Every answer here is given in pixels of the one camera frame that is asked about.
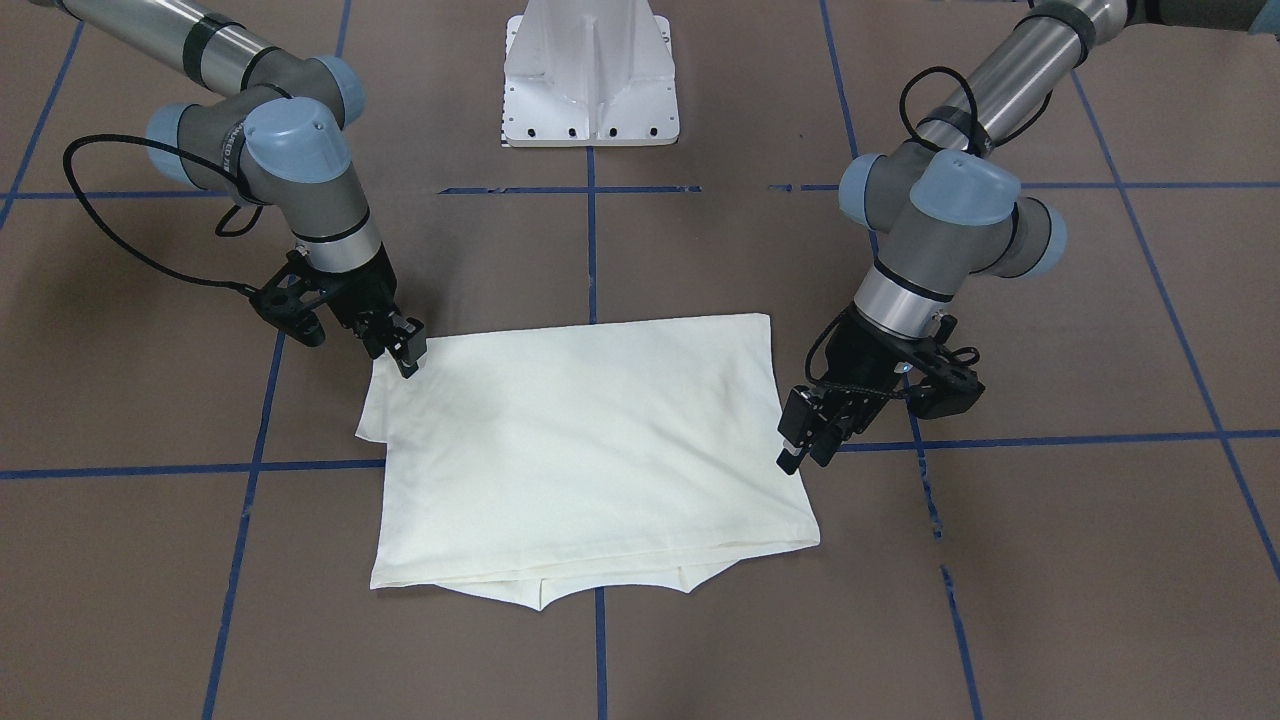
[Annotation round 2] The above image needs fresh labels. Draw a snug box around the right robot arm grey silver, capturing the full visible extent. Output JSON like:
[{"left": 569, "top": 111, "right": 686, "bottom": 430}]
[{"left": 55, "top": 1, "right": 426, "bottom": 377}]

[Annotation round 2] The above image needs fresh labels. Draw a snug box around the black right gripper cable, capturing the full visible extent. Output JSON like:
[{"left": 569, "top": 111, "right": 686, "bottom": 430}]
[{"left": 61, "top": 135, "right": 262, "bottom": 297}]

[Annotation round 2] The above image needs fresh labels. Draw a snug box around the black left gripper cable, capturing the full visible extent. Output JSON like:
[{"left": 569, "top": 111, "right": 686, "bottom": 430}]
[{"left": 899, "top": 67, "right": 986, "bottom": 156}]

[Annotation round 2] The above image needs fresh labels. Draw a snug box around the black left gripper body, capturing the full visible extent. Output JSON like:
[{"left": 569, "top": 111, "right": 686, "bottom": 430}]
[{"left": 805, "top": 310, "right": 905, "bottom": 434}]

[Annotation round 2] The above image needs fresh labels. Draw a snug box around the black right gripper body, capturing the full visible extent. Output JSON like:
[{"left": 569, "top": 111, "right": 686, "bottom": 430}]
[{"left": 325, "top": 247, "right": 404, "bottom": 346}]

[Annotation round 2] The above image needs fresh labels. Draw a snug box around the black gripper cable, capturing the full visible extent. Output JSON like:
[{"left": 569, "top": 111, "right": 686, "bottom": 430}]
[
  {"left": 61, "top": 135, "right": 262, "bottom": 297},
  {"left": 899, "top": 67, "right": 986, "bottom": 156}
]

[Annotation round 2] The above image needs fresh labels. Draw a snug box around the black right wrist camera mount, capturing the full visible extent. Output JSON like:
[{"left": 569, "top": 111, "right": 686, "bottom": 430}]
[{"left": 250, "top": 249, "right": 328, "bottom": 348}]

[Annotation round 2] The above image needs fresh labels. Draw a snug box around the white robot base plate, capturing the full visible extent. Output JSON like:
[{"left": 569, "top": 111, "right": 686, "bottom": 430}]
[{"left": 500, "top": 1, "right": 681, "bottom": 149}]

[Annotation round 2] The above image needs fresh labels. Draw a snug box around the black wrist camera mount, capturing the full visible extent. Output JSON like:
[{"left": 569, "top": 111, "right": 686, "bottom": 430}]
[
  {"left": 250, "top": 249, "right": 328, "bottom": 348},
  {"left": 899, "top": 313, "right": 986, "bottom": 420}
]

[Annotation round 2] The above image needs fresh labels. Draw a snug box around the left robot arm grey silver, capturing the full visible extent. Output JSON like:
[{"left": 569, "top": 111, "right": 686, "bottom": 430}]
[{"left": 777, "top": 1, "right": 1277, "bottom": 474}]

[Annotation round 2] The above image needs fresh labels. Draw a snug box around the white long-sleeve cat shirt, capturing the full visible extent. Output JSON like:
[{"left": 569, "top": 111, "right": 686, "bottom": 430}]
[{"left": 357, "top": 313, "right": 820, "bottom": 611}]

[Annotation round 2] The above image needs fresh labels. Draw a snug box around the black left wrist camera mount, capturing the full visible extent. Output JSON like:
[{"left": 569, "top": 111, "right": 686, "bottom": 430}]
[{"left": 899, "top": 313, "right": 986, "bottom": 420}]

